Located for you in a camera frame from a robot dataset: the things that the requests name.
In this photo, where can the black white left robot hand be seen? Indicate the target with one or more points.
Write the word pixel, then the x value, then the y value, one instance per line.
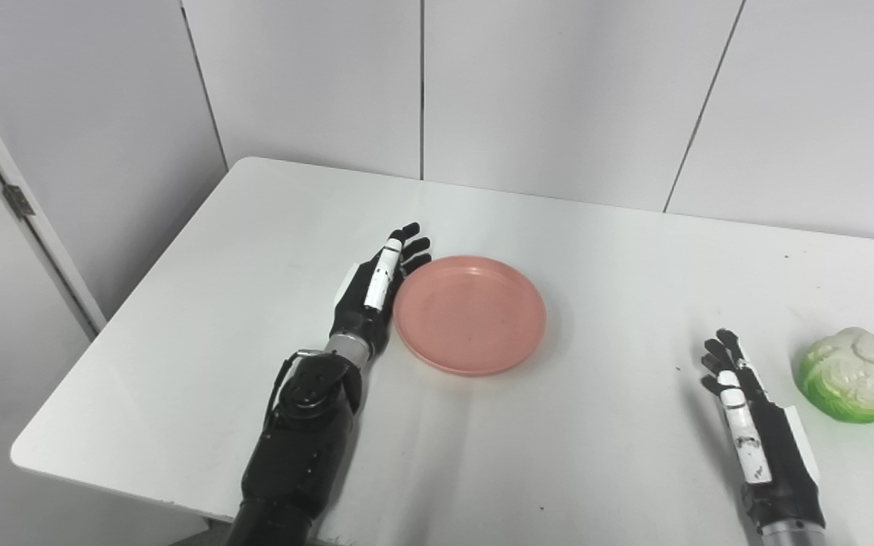
pixel 357 303

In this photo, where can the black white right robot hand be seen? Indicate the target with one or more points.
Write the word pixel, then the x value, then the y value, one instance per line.
pixel 774 455

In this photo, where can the pink round plate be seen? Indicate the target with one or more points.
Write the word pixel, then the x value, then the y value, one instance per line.
pixel 471 315

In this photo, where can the green white toy cabbage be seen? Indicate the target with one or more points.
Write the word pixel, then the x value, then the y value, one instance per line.
pixel 854 371

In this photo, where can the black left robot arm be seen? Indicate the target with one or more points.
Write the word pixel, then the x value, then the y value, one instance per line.
pixel 300 455

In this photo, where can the metal door hinge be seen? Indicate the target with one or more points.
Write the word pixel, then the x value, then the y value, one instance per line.
pixel 19 202

